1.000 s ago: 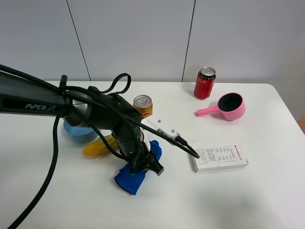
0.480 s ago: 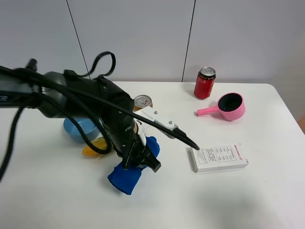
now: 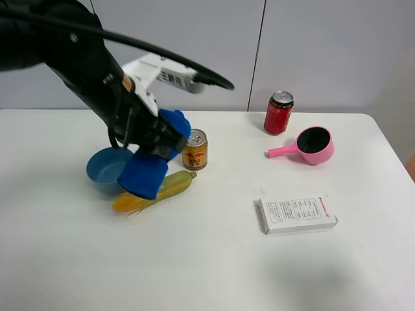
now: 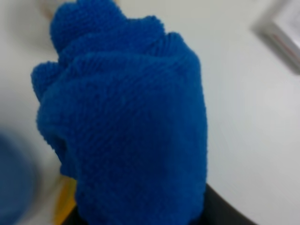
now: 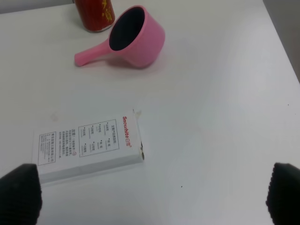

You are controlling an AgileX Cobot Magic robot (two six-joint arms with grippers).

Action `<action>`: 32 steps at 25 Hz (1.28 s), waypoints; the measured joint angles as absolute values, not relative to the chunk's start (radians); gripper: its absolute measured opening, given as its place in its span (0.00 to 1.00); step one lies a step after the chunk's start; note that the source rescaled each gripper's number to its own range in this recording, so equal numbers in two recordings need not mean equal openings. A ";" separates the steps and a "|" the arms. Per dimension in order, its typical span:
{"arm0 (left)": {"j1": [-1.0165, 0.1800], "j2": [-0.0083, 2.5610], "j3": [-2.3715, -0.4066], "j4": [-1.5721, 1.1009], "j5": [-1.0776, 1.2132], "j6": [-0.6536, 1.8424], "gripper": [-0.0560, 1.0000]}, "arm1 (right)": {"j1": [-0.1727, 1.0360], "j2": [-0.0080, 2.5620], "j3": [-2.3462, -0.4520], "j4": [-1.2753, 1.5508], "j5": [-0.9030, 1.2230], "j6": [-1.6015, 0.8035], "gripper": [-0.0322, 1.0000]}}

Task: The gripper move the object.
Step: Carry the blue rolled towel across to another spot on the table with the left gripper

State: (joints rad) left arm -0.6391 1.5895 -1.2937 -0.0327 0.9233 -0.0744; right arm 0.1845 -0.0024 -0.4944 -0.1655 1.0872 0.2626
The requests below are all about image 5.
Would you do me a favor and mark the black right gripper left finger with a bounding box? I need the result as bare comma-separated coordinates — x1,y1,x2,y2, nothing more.
0,164,42,225

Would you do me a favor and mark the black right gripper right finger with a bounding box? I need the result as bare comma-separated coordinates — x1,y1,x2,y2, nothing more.
266,163,300,225

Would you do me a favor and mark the white paper box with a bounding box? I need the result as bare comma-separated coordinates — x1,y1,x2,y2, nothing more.
32,110,144,184

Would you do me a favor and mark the red soda can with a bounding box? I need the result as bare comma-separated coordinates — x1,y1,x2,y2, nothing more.
74,0,115,32

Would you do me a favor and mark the pink toy saucepan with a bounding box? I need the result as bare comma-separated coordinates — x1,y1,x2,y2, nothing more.
74,5,165,68

